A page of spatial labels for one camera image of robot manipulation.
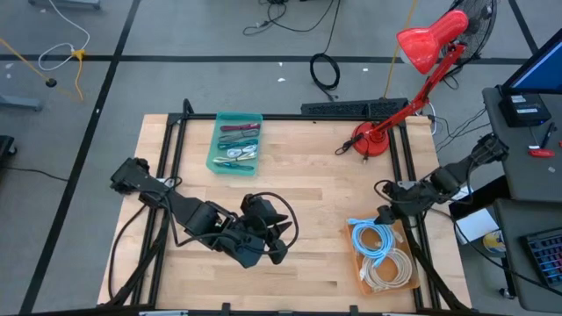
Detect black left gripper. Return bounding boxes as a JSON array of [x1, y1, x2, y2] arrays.
[[240, 193, 294, 238]]

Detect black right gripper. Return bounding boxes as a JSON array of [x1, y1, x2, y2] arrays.
[[376, 183, 440, 226]]

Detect cream cable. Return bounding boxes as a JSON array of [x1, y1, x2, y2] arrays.
[[213, 153, 258, 164]]

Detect grey braided cable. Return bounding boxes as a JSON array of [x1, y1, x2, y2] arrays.
[[218, 130, 260, 142]]

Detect maroon braided cable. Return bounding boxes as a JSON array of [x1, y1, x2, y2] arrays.
[[219, 123, 262, 133]]

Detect orange translucent plastic bin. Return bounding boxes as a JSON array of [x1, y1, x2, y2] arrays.
[[343, 216, 422, 297]]

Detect white box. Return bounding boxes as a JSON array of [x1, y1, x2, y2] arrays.
[[455, 207, 501, 246]]

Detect round yellow blue disc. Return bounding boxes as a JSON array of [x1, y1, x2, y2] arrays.
[[481, 229, 507, 256]]

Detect teal translucent plastic bin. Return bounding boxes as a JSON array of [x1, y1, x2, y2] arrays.
[[205, 111, 264, 177]]

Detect black perforated long box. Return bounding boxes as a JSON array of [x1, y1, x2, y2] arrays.
[[300, 97, 410, 119]]

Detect dark grey desk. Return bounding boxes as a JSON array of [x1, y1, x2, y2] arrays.
[[494, 197, 562, 313]]

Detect backlit black keyboard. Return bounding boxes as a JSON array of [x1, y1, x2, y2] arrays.
[[521, 226, 562, 289]]

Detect small black computer box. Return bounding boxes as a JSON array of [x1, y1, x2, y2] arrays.
[[498, 92, 553, 128]]

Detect red desk lamp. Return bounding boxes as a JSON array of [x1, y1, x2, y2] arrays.
[[350, 9, 471, 158]]

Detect black pen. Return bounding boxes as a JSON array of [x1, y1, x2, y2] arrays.
[[540, 121, 558, 149]]

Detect black floor fan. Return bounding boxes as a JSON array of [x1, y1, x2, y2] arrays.
[[446, 0, 500, 67]]

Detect black computer monitor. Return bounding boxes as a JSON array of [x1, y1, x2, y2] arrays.
[[500, 26, 562, 96]]

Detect black chair base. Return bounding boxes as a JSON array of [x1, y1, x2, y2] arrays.
[[0, 134, 18, 164]]

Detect grey table foot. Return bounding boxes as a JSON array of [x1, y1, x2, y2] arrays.
[[28, 0, 102, 11], [0, 94, 44, 112]]

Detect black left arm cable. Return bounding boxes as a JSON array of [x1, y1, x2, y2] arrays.
[[252, 191, 300, 256]]

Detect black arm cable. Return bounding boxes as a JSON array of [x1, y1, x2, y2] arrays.
[[252, 191, 300, 256], [372, 178, 399, 206]]

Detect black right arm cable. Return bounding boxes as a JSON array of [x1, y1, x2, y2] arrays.
[[372, 178, 399, 206]]

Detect black lamp cord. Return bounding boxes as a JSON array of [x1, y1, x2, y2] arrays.
[[334, 134, 369, 166]]

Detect long black floor cable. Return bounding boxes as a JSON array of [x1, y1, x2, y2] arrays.
[[428, 205, 562, 296]]

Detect black metal table frame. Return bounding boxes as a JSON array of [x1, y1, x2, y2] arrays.
[[103, 98, 474, 316]]

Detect black cable bunch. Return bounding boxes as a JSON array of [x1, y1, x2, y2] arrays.
[[428, 103, 493, 153]]

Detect yellow hanging cord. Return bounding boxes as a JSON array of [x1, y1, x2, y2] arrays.
[[383, 0, 419, 100]]

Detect black coiled floor cable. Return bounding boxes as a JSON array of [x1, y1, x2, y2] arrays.
[[308, 0, 342, 103]]

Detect thick black sleeved cable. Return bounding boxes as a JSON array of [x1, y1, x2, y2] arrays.
[[106, 202, 150, 304]]

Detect black loose floor cable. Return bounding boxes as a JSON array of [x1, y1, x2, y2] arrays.
[[242, 0, 337, 35]]

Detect yellow floor cord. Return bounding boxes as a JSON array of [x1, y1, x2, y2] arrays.
[[0, 37, 87, 103]]

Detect thin black floor cable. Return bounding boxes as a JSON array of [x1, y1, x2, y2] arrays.
[[4, 165, 70, 183]]

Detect white floor cable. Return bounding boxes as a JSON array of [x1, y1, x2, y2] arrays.
[[37, 0, 92, 72]]

